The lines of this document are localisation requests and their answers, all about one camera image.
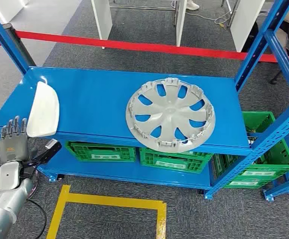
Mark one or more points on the blue metal shelf rack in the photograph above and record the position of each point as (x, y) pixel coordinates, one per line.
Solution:
(283, 188)
(97, 99)

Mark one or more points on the yellow floor tape square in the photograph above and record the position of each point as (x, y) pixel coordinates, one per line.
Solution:
(110, 200)

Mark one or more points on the grey wheel hubcap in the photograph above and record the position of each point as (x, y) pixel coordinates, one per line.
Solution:
(169, 113)

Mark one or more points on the person's foot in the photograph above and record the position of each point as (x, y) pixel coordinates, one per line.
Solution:
(192, 4)

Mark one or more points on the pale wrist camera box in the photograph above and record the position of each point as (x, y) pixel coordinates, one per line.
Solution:
(51, 143)

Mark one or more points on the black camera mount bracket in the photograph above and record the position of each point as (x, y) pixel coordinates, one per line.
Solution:
(47, 155)

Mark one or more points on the white curved plastic part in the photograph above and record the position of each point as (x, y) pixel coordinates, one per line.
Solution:
(43, 112)

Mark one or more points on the red barrier belt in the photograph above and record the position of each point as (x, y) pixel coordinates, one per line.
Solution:
(134, 46)

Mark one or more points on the white desk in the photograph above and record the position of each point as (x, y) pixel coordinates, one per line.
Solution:
(102, 19)
(246, 19)

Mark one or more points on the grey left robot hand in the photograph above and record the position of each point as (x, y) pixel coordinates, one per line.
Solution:
(14, 146)

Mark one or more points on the green plastic crate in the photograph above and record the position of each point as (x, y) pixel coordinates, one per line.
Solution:
(243, 183)
(259, 120)
(172, 160)
(104, 152)

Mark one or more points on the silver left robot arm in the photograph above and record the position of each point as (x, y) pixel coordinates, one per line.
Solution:
(5, 204)

